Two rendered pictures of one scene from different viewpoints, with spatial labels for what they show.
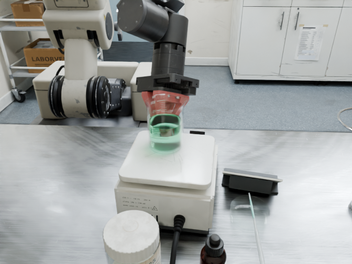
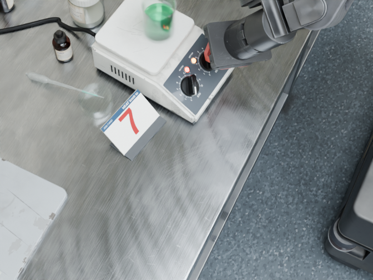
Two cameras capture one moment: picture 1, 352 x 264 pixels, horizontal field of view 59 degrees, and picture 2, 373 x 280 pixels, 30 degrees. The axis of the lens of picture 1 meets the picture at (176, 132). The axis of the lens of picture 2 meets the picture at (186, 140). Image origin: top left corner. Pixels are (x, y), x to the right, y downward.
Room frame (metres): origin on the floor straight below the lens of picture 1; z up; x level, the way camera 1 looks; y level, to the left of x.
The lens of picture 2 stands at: (0.64, -0.55, 1.76)
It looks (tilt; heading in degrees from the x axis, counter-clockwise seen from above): 65 degrees down; 109
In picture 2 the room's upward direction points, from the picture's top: 5 degrees clockwise
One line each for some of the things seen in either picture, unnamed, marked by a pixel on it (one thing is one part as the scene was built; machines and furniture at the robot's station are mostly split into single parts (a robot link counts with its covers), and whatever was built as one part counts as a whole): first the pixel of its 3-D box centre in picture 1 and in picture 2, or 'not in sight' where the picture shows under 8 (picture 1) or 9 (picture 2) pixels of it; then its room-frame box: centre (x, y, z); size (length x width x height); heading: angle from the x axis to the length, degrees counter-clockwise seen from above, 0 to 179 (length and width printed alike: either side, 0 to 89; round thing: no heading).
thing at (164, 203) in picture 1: (173, 169); (159, 53); (0.38, 0.00, 0.79); 0.22 x 0.13 x 0.08; 171
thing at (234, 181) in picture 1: (251, 174); (134, 124); (0.40, -0.12, 0.77); 0.09 x 0.06 x 0.04; 76
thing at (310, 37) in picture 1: (309, 42); not in sight; (2.68, -1.15, 0.40); 0.24 x 0.01 x 0.30; 87
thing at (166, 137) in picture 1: (167, 123); (159, 19); (0.38, 0.01, 0.87); 0.06 x 0.05 x 0.08; 110
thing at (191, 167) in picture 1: (170, 156); (145, 31); (0.36, 0.01, 0.83); 0.12 x 0.12 x 0.01; 81
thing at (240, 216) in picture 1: (249, 213); (95, 100); (0.32, -0.10, 0.76); 0.06 x 0.06 x 0.02
